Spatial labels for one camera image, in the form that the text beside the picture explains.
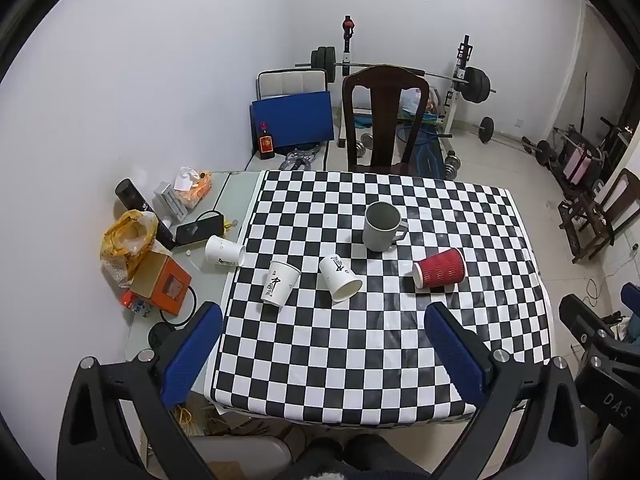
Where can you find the orange tissue pack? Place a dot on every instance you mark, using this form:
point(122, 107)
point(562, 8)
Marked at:
point(192, 190)

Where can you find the person's legs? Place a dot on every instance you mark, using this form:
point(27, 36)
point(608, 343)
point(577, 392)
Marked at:
point(360, 457)

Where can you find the white printed paper cup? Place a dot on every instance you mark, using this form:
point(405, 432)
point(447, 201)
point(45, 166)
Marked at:
point(337, 275)
point(222, 250)
point(277, 285)

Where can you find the black white checkered tablecloth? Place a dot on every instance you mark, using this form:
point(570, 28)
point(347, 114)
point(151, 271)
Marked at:
point(350, 360)

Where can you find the dark bottle with red label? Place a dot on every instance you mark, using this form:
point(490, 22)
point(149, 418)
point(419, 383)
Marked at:
point(266, 146)

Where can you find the brown wooden armchair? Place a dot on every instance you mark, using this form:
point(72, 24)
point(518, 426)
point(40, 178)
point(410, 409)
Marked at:
point(595, 220)

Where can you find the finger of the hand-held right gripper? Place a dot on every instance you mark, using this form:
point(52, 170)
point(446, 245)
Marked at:
point(631, 301)
point(580, 317)

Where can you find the chrome dumbbell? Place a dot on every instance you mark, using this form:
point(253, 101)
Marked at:
point(366, 144)
point(451, 165)

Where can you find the orange cardboard box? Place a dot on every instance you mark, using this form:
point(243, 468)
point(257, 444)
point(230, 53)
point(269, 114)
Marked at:
point(160, 282)

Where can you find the dark wooden chair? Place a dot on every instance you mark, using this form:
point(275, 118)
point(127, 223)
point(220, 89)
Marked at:
point(382, 110)

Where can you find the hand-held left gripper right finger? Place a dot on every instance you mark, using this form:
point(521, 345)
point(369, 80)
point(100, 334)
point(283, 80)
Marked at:
point(457, 360)

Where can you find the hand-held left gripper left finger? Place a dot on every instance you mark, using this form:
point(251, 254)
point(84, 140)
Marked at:
point(192, 355)

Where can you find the yellow plastic bag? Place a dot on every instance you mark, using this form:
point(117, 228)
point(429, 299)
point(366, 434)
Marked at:
point(117, 242)

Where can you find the pink folding cart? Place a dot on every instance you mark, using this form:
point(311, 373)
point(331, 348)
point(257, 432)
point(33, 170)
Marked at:
point(580, 165)

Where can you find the grey ceramic mug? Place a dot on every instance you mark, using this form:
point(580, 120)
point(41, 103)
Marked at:
point(380, 227)

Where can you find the black cylinder bottle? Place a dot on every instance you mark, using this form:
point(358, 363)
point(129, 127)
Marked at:
point(131, 195)

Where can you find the white padded chair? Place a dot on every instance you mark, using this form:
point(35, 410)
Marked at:
point(290, 82)

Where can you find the blue board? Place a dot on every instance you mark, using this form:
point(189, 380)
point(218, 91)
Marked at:
point(295, 120)

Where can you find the black round disc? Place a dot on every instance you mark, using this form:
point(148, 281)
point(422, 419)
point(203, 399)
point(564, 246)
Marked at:
point(159, 335)

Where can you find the silver white box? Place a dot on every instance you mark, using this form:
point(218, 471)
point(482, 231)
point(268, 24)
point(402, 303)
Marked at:
point(170, 202)

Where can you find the clear plastic bag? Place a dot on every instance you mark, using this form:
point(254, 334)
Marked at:
point(414, 102)

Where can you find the grey stool seat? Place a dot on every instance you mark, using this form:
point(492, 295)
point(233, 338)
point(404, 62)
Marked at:
point(235, 457)

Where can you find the short barbell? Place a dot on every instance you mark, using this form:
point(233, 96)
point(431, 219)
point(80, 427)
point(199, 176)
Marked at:
point(485, 129)

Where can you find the black dumbbell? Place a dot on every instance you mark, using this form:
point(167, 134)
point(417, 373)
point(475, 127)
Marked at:
point(542, 152)

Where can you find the black smartphone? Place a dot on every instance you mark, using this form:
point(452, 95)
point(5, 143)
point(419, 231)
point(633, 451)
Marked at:
point(197, 230)

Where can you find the small colourful packet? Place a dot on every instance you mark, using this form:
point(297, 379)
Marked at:
point(134, 304)

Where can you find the red ribbed paper cup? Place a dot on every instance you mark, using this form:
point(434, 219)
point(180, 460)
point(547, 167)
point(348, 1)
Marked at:
point(442, 269)

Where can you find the long barbell with black plates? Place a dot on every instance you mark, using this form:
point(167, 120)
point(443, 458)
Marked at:
point(475, 85)

